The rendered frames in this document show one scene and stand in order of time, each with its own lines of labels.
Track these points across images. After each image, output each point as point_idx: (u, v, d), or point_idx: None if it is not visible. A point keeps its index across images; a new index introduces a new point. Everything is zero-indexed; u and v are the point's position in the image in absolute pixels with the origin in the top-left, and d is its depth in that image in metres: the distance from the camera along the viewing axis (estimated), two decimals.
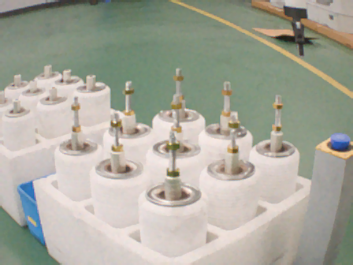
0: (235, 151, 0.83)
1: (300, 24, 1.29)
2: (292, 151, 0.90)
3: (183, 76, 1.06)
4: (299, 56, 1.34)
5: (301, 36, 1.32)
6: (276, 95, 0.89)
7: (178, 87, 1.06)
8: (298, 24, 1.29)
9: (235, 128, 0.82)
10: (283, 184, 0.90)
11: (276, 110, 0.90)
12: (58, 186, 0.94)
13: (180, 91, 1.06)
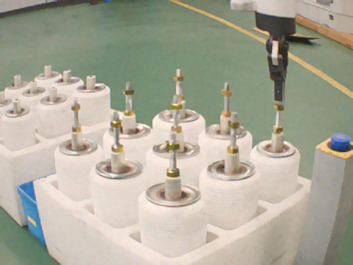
0: (235, 151, 0.83)
1: (279, 60, 0.81)
2: (293, 152, 0.90)
3: (183, 76, 1.06)
4: (273, 102, 0.89)
5: None
6: None
7: (178, 87, 1.06)
8: (274, 59, 0.81)
9: (235, 128, 0.82)
10: (284, 184, 0.90)
11: (279, 111, 0.90)
12: (58, 186, 0.94)
13: (180, 91, 1.06)
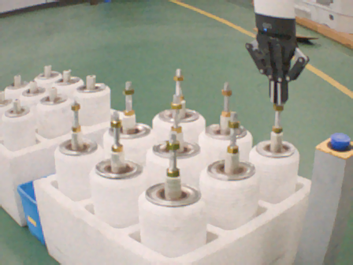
0: (235, 151, 0.83)
1: (247, 46, 0.90)
2: (293, 152, 0.90)
3: (183, 76, 1.06)
4: (276, 98, 0.91)
5: (269, 65, 0.88)
6: (276, 97, 0.89)
7: (178, 87, 1.06)
8: (249, 46, 0.91)
9: (235, 128, 0.82)
10: (283, 184, 0.90)
11: (276, 112, 0.90)
12: (58, 186, 0.94)
13: (180, 91, 1.06)
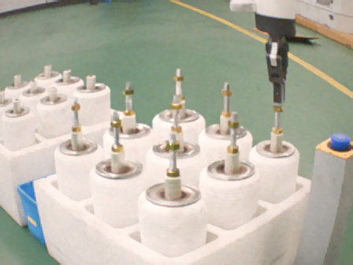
0: (235, 151, 0.83)
1: (277, 60, 0.81)
2: (293, 152, 0.90)
3: (183, 76, 1.06)
4: (273, 103, 0.89)
5: None
6: None
7: (178, 87, 1.06)
8: (273, 59, 0.81)
9: (235, 128, 0.82)
10: (283, 184, 0.90)
11: (279, 113, 0.91)
12: (58, 186, 0.94)
13: (180, 91, 1.06)
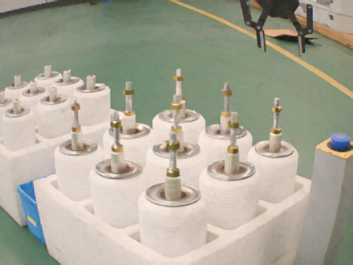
0: (235, 151, 0.83)
1: (312, 5, 0.82)
2: (290, 153, 0.90)
3: (183, 76, 1.06)
4: (302, 54, 0.85)
5: (297, 22, 0.84)
6: (278, 98, 0.89)
7: (178, 87, 1.06)
8: (312, 6, 0.82)
9: (235, 128, 0.82)
10: (278, 185, 0.90)
11: (278, 113, 0.90)
12: (58, 186, 0.94)
13: (180, 91, 1.06)
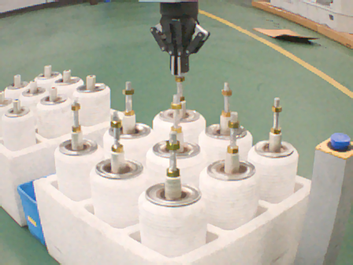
0: (235, 151, 0.83)
1: (209, 35, 1.00)
2: (290, 153, 0.90)
3: (183, 77, 1.06)
4: (181, 74, 1.05)
5: (187, 44, 1.03)
6: (278, 98, 0.89)
7: (177, 88, 1.06)
8: (206, 35, 0.99)
9: (235, 128, 0.82)
10: (278, 185, 0.90)
11: (278, 113, 0.90)
12: (58, 186, 0.94)
13: (179, 91, 1.07)
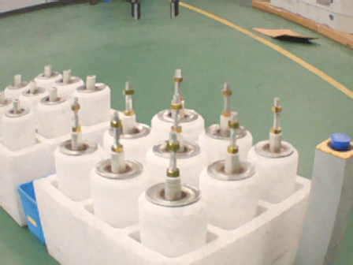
0: (235, 151, 0.83)
1: None
2: (290, 153, 0.90)
3: (172, 77, 1.06)
4: (174, 17, 0.99)
5: None
6: (278, 98, 0.89)
7: (177, 87, 1.07)
8: None
9: (235, 128, 0.82)
10: (278, 185, 0.90)
11: (278, 113, 0.90)
12: (58, 186, 0.94)
13: (176, 91, 1.07)
